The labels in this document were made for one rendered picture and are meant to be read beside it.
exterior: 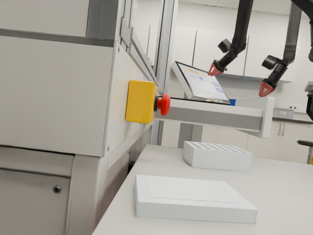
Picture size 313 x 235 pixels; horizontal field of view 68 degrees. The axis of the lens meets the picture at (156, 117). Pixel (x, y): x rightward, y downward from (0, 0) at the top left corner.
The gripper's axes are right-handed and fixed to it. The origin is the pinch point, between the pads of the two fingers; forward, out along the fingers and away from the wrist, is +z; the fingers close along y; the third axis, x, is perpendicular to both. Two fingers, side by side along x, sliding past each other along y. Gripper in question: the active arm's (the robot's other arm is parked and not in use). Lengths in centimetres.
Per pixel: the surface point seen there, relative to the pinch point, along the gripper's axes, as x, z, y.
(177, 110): 44, -17, 80
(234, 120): 52, -25, 70
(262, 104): 52, -31, 64
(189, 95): 3.9, 17.5, 5.1
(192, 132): 18.8, 40.2, -13.7
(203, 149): 59, -24, 89
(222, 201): 69, -32, 105
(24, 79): 47, -24, 119
